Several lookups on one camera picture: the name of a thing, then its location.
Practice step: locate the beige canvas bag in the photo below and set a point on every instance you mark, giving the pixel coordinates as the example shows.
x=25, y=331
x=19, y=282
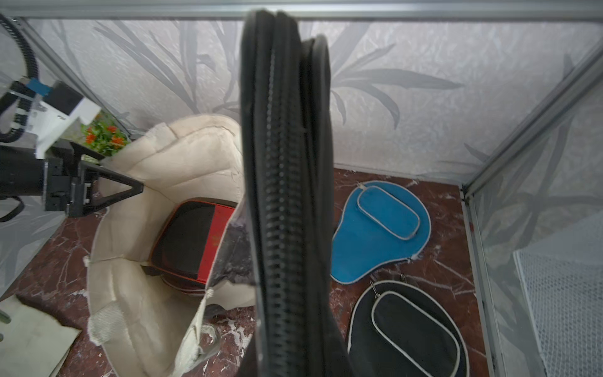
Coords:
x=145, y=327

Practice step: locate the black and red paddle case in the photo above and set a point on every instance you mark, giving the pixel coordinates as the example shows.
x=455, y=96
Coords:
x=187, y=244

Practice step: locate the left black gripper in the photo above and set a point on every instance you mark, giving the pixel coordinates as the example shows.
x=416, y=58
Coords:
x=80, y=188

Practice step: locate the blue paddle case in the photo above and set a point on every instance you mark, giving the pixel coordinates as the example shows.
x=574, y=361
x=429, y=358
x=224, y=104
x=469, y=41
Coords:
x=381, y=223

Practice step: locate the white wire mesh basket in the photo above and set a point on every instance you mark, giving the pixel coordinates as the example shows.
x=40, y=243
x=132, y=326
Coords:
x=561, y=277

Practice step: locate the green artificial plant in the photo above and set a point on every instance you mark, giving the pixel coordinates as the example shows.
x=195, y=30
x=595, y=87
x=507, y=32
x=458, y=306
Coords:
x=104, y=137

